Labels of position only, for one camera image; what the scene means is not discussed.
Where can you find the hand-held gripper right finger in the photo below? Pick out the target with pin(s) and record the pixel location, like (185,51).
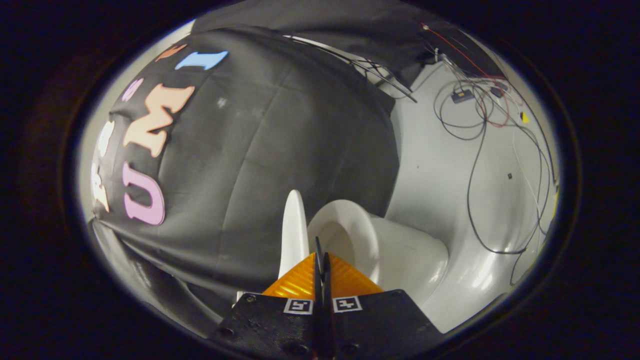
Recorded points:
(380,325)

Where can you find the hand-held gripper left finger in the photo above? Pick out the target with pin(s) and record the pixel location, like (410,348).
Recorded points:
(270,325)

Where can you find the white toilet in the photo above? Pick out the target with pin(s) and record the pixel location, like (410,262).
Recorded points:
(405,260)

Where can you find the small black adapter box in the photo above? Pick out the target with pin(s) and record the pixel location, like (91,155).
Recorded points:
(462,95)

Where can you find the small yellow tag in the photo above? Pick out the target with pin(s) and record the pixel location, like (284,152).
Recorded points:
(524,117)

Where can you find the black tripod light stand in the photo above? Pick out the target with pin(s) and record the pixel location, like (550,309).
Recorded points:
(372,70)

